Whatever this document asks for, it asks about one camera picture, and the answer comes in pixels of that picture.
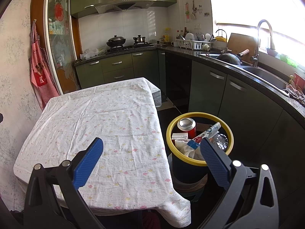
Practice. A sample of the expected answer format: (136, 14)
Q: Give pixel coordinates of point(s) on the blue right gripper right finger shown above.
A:
(218, 163)

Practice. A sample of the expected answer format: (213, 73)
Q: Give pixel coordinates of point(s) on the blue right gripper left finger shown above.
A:
(87, 163)

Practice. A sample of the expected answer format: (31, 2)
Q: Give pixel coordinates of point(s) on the clear plastic bottle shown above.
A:
(221, 141)

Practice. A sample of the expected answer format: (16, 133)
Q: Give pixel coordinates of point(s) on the white blue plastic wrapper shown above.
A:
(209, 133)

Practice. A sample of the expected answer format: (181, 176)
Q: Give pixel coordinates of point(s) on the white paper towel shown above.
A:
(189, 148)

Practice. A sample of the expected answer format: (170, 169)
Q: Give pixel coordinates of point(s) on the red soda can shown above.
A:
(188, 125)

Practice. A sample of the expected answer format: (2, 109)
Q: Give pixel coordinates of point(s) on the red white milk carton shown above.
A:
(179, 136)

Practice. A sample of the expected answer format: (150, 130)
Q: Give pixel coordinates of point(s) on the yellow rimmed trash bin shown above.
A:
(187, 171)

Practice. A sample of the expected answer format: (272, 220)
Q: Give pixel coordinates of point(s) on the green kitchen cabinets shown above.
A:
(263, 129)

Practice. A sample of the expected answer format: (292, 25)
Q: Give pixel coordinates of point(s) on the red checkered apron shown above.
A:
(41, 77)

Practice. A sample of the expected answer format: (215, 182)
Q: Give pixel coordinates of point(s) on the black pan in sink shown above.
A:
(234, 59)

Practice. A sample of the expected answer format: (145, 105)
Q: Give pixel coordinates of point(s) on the white plastic bag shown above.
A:
(92, 52)

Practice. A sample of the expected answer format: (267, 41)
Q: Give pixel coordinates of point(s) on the wooden cutting board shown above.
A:
(238, 43)

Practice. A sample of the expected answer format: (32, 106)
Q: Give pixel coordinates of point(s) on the white dish rack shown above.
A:
(190, 41)

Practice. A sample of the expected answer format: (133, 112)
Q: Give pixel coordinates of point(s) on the black wok with lid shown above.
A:
(116, 41)

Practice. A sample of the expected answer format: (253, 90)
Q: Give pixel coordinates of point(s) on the glass sliding door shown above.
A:
(60, 46)

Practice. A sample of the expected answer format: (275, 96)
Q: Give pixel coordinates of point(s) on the small steel pot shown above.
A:
(139, 40)

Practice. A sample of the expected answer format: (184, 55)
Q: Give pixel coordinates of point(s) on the steel range hood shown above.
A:
(124, 5)

